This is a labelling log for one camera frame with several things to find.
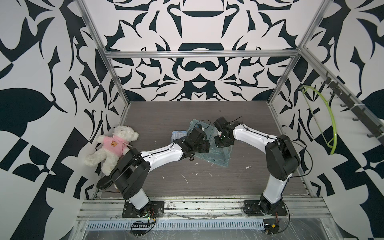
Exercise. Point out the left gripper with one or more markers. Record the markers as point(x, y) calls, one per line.
point(205, 144)

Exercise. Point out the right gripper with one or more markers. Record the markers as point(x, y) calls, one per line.
point(218, 143)

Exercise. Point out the teal ruler set case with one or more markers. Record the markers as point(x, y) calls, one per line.
point(218, 156)

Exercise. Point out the blue geometry set case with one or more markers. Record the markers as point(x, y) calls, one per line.
point(178, 136)

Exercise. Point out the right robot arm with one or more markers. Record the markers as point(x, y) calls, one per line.
point(281, 158)

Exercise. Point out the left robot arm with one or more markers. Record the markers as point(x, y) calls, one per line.
point(130, 175)

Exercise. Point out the white teddy bear pink shirt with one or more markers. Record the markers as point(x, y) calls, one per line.
point(112, 149)

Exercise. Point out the black yellow connector right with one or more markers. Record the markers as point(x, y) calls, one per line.
point(271, 227)

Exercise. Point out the black glasses case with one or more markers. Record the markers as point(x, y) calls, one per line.
point(105, 182)

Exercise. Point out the black connector left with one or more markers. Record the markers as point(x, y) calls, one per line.
point(140, 228)

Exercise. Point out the black hook rack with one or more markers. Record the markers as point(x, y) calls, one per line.
point(351, 102)

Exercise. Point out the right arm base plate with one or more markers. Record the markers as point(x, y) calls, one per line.
point(264, 208)

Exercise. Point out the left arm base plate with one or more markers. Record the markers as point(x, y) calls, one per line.
point(151, 209)

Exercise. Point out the green tube on wall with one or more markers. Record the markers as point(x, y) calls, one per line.
point(311, 95)

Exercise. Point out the aluminium frame rail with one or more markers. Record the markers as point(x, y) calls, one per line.
point(211, 207)

